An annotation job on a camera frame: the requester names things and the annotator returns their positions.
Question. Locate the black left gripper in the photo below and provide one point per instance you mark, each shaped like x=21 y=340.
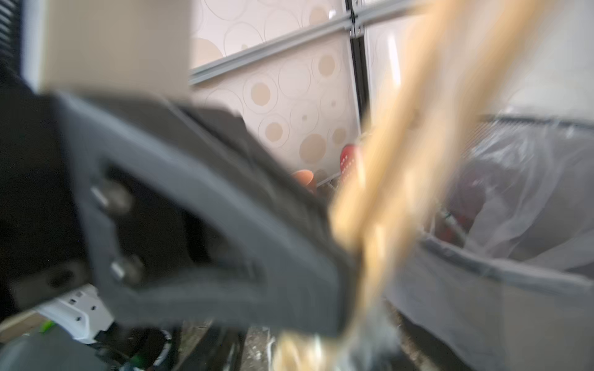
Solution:
x=42 y=248

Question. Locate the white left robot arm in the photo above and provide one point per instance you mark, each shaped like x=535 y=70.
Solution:
x=74 y=315

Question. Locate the orange ceramic mug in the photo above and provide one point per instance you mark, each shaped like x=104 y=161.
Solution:
x=305 y=178

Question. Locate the black corner frame post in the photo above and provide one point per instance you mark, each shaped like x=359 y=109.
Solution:
x=359 y=60

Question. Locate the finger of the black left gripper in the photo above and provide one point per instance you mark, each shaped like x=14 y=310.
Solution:
x=187 y=217

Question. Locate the red polka dot toaster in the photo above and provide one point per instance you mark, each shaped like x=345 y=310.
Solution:
x=349 y=162

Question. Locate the silver aluminium frame rail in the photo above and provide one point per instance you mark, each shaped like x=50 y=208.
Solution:
x=367 y=14

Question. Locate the wooden disposable chopsticks pair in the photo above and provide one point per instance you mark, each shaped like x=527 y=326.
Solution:
x=415 y=146

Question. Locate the clear plastic bin liner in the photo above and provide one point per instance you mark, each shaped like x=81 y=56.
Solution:
x=512 y=287

